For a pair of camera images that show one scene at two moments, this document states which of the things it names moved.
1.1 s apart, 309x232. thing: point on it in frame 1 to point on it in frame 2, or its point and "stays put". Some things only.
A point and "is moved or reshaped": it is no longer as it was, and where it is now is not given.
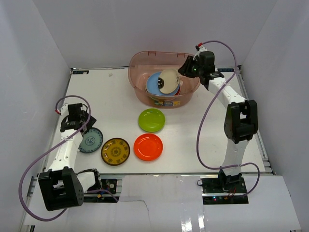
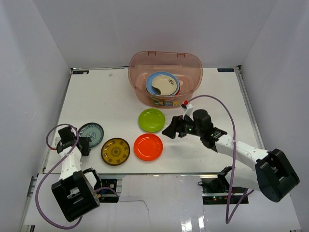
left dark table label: (80, 72) stays put
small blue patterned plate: (91, 140) is moved or reshaped
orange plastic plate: (148, 147) stays put
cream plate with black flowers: (171, 78) to (164, 85)
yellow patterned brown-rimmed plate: (115, 151) stays put
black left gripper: (86, 121) to (83, 145)
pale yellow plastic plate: (162, 98) stays put
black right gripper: (185, 69) to (170, 131)
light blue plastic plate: (152, 85) stays put
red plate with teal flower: (178, 91) stays put
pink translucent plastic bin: (142, 64) stays put
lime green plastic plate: (151, 120) stays put
